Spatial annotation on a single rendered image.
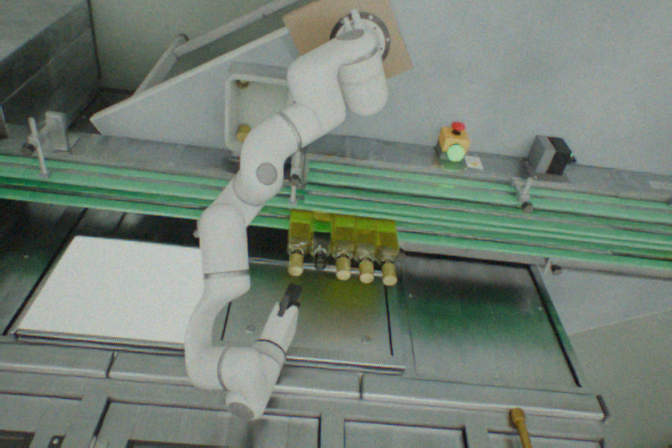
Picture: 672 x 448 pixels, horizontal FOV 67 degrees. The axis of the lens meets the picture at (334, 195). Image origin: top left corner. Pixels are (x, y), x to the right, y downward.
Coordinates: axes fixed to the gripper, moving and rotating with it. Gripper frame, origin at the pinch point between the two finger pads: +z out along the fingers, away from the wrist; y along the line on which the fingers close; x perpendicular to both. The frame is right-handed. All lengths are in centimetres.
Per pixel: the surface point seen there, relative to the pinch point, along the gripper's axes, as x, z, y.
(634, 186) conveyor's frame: -80, 63, 15
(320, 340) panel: -7.7, 1.0, -12.5
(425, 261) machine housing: -29, 43, -16
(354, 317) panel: -13.9, 10.9, -12.6
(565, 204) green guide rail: -60, 47, 13
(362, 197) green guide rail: -7.1, 36.5, 5.9
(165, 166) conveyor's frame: 46, 27, 6
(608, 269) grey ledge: -85, 61, -14
